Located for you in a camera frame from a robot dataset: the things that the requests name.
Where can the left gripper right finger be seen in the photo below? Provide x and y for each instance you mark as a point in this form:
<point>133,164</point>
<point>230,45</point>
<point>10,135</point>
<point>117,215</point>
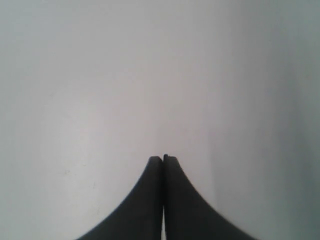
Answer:
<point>187,215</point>

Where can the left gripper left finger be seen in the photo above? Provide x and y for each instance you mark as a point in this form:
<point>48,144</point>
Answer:
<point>140,215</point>

